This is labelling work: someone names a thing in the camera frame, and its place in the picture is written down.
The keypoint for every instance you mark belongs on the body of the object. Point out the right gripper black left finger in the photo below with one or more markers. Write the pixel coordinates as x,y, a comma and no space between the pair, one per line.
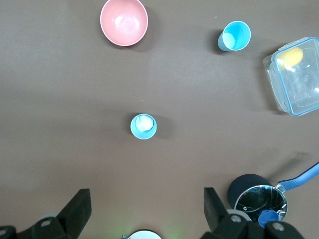
72,216

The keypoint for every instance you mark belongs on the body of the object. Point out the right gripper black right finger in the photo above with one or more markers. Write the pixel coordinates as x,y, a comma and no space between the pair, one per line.
216,219

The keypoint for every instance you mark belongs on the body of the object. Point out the blue cup with white ball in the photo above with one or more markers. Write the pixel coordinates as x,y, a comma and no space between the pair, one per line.
143,135

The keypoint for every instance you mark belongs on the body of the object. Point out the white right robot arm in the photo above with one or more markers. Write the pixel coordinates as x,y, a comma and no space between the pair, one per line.
144,234

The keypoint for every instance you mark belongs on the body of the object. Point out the small blue cap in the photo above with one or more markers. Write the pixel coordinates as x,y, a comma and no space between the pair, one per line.
268,218

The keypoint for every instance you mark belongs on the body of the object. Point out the white ball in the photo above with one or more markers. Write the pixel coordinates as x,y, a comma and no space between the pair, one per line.
144,123

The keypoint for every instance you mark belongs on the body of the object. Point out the clear plastic food container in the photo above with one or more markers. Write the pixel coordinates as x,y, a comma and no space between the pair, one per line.
299,87

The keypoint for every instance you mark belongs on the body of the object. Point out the yellow round food piece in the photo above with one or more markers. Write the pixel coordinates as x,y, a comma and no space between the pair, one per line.
291,57

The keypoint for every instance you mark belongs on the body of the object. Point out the blue plastic cup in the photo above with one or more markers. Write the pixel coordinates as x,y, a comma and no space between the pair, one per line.
240,35

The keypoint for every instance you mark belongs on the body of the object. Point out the pink bowl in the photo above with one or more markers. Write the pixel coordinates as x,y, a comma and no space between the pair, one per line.
123,22

